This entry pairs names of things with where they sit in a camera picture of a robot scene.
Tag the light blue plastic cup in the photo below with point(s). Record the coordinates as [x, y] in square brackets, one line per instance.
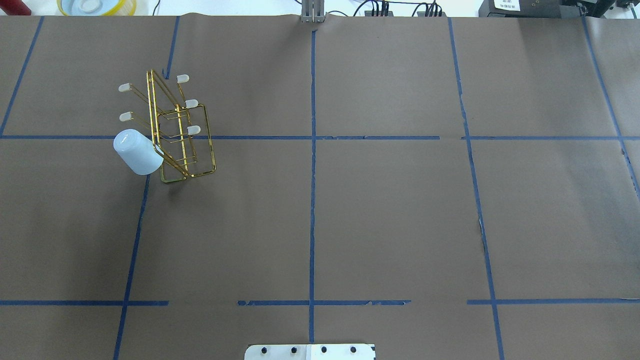
[137, 151]

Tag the black connector hub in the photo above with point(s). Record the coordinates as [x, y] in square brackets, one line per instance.
[379, 9]
[428, 10]

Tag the black box with label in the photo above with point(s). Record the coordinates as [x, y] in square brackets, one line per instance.
[547, 9]

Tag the red cylindrical bottle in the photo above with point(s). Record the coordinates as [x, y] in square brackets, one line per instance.
[15, 8]

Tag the gold wire cup holder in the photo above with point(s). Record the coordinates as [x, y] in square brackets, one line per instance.
[178, 126]

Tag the aluminium frame post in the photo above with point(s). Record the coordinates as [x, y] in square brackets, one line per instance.
[312, 11]

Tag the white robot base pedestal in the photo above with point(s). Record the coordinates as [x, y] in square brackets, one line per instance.
[331, 351]

